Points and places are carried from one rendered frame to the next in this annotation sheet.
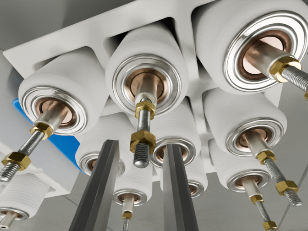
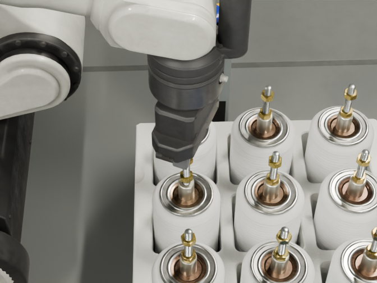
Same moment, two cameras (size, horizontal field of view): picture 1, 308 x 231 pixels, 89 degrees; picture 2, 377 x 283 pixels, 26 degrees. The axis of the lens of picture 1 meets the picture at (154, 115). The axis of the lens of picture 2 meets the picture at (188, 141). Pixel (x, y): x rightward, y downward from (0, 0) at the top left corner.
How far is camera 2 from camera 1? 1.04 m
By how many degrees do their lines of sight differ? 60
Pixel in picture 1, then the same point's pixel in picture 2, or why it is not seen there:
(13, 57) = not seen: outside the picture
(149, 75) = (176, 191)
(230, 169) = (320, 144)
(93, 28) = (141, 255)
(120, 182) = (331, 269)
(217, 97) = (237, 168)
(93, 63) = not seen: hidden behind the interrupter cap
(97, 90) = not seen: hidden behind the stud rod
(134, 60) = (162, 194)
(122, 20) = (143, 232)
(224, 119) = (242, 151)
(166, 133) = (240, 192)
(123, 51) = (155, 202)
